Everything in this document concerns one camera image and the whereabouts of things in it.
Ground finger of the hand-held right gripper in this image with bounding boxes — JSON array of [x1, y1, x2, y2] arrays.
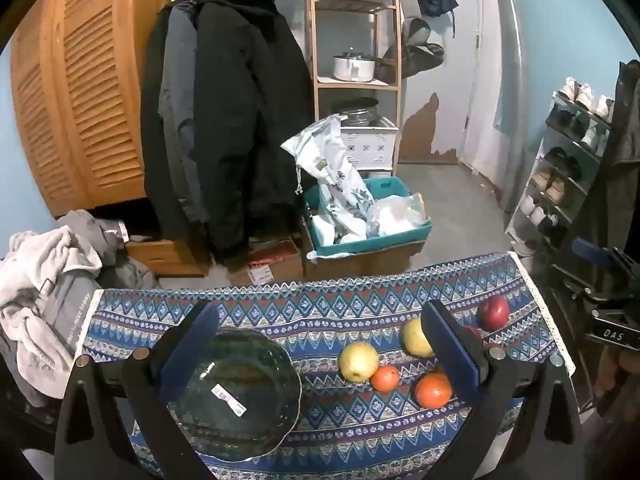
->
[[571, 238, 631, 271], [547, 265, 601, 306]]

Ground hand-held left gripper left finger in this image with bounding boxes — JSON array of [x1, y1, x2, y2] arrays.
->
[[54, 300, 221, 480]]

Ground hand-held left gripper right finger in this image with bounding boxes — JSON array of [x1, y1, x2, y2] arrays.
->
[[420, 300, 583, 480]]

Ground large yellow-green fruit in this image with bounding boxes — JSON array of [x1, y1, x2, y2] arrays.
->
[[401, 317, 436, 359]]

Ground large orange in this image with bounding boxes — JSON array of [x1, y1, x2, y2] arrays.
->
[[414, 372, 454, 409]]

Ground clear glass bowl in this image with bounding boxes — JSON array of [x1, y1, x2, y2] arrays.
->
[[162, 326, 303, 462]]

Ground small orange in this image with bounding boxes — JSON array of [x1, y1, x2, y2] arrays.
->
[[370, 365, 401, 393]]

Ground yellow apple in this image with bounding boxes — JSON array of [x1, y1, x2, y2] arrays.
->
[[338, 342, 379, 383]]

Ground person's right hand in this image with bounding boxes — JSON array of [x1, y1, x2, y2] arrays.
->
[[592, 347, 626, 416]]

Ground assorted shoes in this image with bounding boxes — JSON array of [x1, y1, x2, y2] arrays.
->
[[517, 77, 615, 241]]

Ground wooden drawer box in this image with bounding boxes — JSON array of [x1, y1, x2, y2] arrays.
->
[[125, 239, 206, 277]]

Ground grey shoe rack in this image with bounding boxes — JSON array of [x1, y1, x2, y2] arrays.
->
[[505, 77, 616, 256]]

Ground brown cardboard box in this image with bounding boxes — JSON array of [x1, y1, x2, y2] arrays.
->
[[300, 220, 426, 281]]

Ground blue patterned tablecloth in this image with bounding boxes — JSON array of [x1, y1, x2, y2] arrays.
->
[[75, 251, 577, 480]]

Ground grey sweater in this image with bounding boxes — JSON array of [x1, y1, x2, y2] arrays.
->
[[55, 210, 151, 291]]

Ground clear plastic bag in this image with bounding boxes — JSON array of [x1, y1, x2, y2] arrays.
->
[[367, 195, 431, 236]]

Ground pile of grey clothes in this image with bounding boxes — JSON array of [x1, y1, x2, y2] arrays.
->
[[0, 225, 103, 386]]

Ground teal box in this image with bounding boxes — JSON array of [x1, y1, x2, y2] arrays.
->
[[302, 176, 433, 256]]

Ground white door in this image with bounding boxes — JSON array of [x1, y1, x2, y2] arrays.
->
[[462, 0, 528, 213]]

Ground white patterned bag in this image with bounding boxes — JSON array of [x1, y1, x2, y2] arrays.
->
[[281, 114, 376, 246]]

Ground white perforated basket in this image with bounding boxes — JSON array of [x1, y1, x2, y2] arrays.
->
[[340, 117, 401, 171]]

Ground black hooded coat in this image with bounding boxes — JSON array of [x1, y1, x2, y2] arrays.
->
[[190, 0, 315, 266]]

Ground grey jacket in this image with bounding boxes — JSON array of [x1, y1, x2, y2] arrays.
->
[[159, 2, 203, 226]]

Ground dark round pan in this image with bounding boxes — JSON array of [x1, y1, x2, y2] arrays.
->
[[340, 97, 379, 127]]

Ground dark hanging hats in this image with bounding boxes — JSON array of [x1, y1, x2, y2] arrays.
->
[[402, 17, 445, 80]]

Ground wooden louvered wardrobe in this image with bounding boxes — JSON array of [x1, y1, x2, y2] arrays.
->
[[10, 0, 173, 218]]

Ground white cooking pot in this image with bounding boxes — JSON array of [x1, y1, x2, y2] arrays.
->
[[332, 50, 377, 82]]

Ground wooden shelf unit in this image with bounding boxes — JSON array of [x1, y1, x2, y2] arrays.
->
[[307, 0, 403, 173]]

